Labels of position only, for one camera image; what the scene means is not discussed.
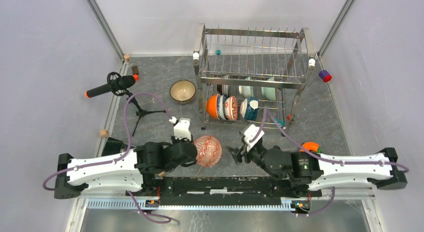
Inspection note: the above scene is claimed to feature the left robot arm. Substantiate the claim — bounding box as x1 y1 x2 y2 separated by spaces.
54 139 198 200

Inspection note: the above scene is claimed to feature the brown block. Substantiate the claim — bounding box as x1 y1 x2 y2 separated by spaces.
131 65 139 75

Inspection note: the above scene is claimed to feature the wooden cube left rail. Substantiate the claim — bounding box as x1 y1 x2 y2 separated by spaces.
99 129 110 139

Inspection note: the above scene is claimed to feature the red white patterned bowl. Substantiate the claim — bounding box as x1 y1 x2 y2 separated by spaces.
194 135 222 167

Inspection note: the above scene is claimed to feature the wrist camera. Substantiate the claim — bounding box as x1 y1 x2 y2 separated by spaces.
242 124 265 147
169 116 193 141

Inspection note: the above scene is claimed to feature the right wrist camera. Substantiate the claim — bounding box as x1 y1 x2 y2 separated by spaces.
242 124 265 147

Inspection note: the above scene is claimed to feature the blue white patterned bowl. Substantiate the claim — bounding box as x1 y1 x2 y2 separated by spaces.
216 94 228 120

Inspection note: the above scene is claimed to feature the orange bowl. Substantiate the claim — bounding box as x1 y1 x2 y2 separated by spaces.
206 94 220 119

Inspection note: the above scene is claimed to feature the teal block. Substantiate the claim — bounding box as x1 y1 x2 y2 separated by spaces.
275 117 285 128

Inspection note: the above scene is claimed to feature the orange curved tube toy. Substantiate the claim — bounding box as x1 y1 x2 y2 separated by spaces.
302 141 321 154

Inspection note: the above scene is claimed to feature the purple red block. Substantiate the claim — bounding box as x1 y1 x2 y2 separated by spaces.
318 69 332 83

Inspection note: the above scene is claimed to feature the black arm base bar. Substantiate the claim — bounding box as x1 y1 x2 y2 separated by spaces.
132 176 322 206

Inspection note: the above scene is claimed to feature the light green ribbed bowl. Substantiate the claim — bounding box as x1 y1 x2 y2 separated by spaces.
238 85 254 98

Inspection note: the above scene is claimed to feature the steel dish rack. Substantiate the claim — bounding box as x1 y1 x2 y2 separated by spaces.
193 23 316 130

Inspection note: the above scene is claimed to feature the light green bowl front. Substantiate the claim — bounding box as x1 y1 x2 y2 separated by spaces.
261 87 277 101

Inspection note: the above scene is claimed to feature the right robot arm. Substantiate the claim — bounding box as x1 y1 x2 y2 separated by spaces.
228 143 408 196

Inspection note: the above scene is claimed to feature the brown beige bowl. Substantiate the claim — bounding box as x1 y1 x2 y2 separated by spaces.
169 79 197 105

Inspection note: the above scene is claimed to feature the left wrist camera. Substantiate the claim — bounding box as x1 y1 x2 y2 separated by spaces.
169 116 193 141

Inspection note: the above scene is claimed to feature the black microphone on tripod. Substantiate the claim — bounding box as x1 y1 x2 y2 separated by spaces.
84 71 166 137

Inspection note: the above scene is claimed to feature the red floral bowl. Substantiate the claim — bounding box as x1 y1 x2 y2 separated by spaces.
224 96 238 121

